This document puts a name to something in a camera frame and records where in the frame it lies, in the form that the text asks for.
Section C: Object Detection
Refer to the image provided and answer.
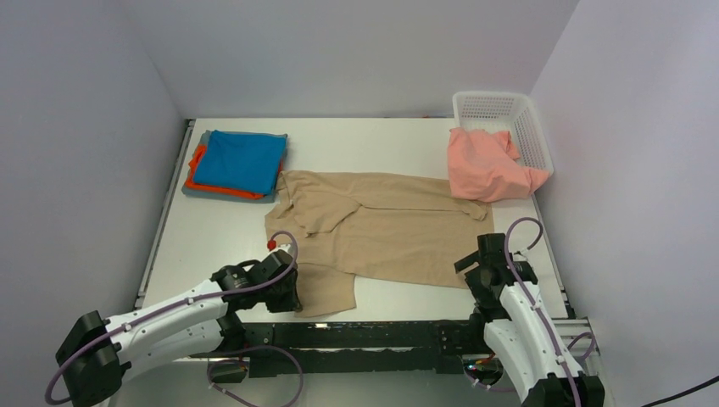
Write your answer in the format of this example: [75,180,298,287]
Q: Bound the blue folded t-shirt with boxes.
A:
[192,130,288,196]

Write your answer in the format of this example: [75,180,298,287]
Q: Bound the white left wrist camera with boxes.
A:
[266,239,298,258]

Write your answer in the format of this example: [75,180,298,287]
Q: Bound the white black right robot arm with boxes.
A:
[454,233,605,406]

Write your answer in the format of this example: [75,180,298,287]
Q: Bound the black floor cable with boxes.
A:
[640,376,719,407]

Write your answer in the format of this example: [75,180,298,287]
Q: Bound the orange folded t-shirt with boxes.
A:
[184,144,284,201]

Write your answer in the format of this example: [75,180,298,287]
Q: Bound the beige t-shirt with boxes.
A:
[265,170,494,318]

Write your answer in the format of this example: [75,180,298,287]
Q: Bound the pink t-shirt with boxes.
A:
[447,127,550,203]

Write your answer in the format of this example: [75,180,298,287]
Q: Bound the aluminium frame rails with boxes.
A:
[553,319,600,361]

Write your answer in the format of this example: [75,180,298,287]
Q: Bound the white plastic laundry basket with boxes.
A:
[452,91,554,173]

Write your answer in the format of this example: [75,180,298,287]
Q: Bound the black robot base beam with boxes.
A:
[207,320,504,384]

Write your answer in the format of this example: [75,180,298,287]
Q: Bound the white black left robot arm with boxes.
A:
[45,244,301,406]

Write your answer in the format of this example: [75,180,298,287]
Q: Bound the grey folded t-shirt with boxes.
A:
[181,129,290,206]

